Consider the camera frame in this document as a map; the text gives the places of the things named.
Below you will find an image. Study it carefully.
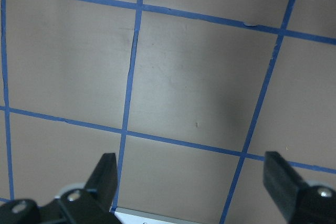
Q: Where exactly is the empty left gripper black right finger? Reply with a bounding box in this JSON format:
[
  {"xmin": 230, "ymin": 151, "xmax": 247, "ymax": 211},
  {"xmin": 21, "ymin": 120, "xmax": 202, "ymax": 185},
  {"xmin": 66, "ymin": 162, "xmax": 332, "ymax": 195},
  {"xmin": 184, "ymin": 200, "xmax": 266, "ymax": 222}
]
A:
[{"xmin": 263, "ymin": 151, "xmax": 335, "ymax": 223}]

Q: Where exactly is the empty left gripper black left finger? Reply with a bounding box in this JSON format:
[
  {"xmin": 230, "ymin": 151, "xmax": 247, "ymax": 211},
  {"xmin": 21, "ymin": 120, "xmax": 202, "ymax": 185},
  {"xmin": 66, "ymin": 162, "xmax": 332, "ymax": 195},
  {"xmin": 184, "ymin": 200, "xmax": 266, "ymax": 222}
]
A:
[{"xmin": 1, "ymin": 153, "xmax": 117, "ymax": 223}]

